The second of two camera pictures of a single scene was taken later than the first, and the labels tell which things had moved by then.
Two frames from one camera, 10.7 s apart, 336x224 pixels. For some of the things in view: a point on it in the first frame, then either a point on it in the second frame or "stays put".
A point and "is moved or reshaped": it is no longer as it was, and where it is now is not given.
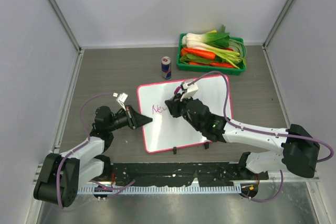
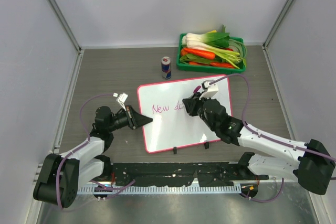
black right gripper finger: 171,106 to 188,104
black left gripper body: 126,118 stays put
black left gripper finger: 142,119 stays put
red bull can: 166,67 stays put
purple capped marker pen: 177,89 is moved or reshaped
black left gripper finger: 135,113 stays put
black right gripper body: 180,106 to 198,104
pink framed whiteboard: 165,132 stays put
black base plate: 206,174 stays put
